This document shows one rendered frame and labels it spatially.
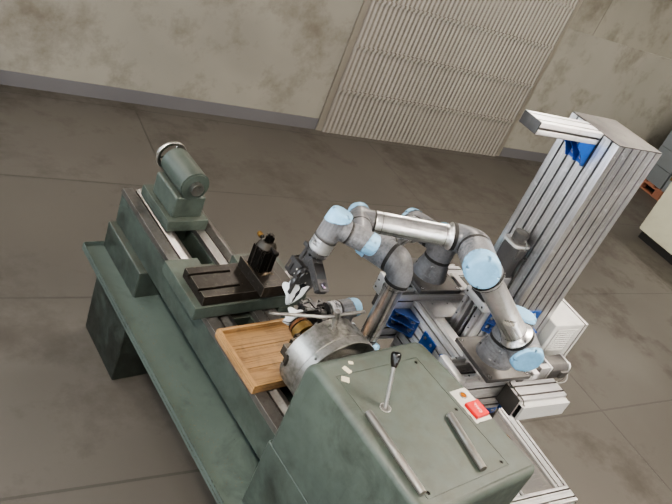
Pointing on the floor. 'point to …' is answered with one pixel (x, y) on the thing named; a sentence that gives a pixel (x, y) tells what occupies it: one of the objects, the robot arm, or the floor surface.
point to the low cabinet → (660, 226)
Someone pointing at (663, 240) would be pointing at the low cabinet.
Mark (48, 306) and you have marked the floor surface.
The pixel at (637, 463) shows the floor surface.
